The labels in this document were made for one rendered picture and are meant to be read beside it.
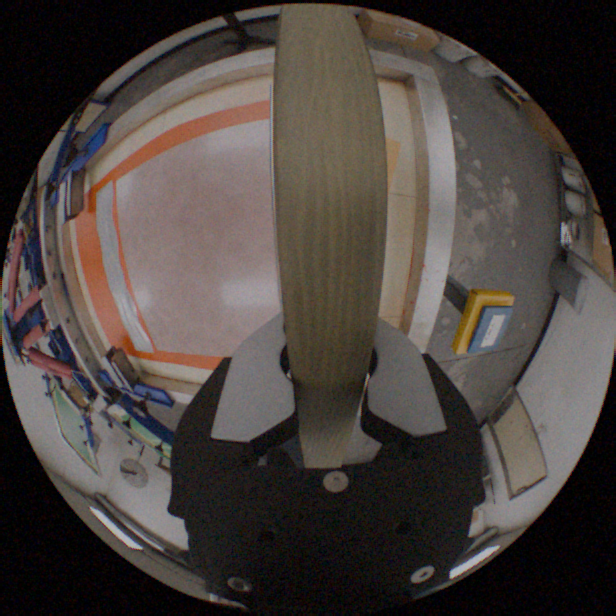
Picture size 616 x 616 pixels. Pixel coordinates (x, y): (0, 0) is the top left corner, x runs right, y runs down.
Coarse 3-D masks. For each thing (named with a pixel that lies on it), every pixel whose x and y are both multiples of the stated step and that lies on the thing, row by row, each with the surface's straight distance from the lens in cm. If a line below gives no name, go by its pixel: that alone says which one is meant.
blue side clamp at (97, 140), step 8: (104, 128) 45; (96, 136) 47; (104, 136) 44; (88, 144) 50; (96, 144) 45; (88, 152) 48; (80, 160) 51; (88, 160) 48; (72, 168) 56; (80, 168) 50; (64, 176) 61
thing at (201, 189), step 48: (192, 144) 30; (240, 144) 27; (96, 192) 49; (144, 192) 35; (192, 192) 29; (240, 192) 26; (96, 240) 49; (144, 240) 35; (192, 240) 29; (240, 240) 26
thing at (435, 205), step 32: (224, 64) 31; (256, 64) 29; (384, 64) 30; (416, 64) 33; (160, 96) 35; (192, 96) 35; (416, 96) 29; (128, 128) 40; (416, 128) 28; (448, 128) 28; (96, 160) 50; (416, 160) 27; (448, 160) 26; (416, 192) 27; (448, 192) 26; (64, 224) 64; (416, 224) 27; (448, 224) 26; (64, 256) 63; (416, 256) 26; (448, 256) 26; (416, 288) 26; (416, 320) 28; (96, 352) 69; (160, 384) 52; (192, 384) 47
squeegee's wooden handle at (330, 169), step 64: (320, 64) 7; (320, 128) 5; (384, 128) 6; (320, 192) 5; (384, 192) 6; (320, 256) 5; (384, 256) 6; (320, 320) 6; (320, 384) 8; (320, 448) 13
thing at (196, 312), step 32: (224, 256) 28; (256, 256) 26; (96, 288) 54; (128, 288) 42; (160, 288) 36; (192, 288) 32; (224, 288) 29; (256, 288) 28; (160, 320) 40; (192, 320) 35; (224, 320) 32; (256, 320) 30; (128, 352) 57; (160, 352) 46; (192, 352) 40; (224, 352) 36
